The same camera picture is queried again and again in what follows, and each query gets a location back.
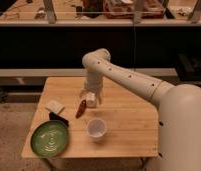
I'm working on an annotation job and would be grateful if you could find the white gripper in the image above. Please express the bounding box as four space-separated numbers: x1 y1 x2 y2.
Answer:
79 83 103 105

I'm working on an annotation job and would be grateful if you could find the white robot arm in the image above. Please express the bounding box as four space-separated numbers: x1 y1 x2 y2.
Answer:
82 48 201 171

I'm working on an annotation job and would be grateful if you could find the green ceramic bowl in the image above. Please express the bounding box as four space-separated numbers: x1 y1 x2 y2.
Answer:
30 120 69 158

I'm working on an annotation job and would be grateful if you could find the red brown sausage toy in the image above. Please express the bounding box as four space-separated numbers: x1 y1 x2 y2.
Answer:
75 100 86 118

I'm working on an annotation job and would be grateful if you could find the white plastic cup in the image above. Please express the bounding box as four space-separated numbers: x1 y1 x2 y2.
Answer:
86 118 107 142

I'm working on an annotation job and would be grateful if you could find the small black object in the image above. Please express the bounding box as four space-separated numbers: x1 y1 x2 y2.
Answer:
49 112 69 127

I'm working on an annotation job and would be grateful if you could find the wooden table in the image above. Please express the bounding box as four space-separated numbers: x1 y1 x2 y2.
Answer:
30 77 158 158

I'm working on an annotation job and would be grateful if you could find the long wooden shelf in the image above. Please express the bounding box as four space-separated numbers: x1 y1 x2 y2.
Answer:
0 68 177 77

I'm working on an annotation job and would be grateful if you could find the cluttered workbench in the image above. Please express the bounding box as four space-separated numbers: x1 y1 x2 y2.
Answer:
0 0 201 27

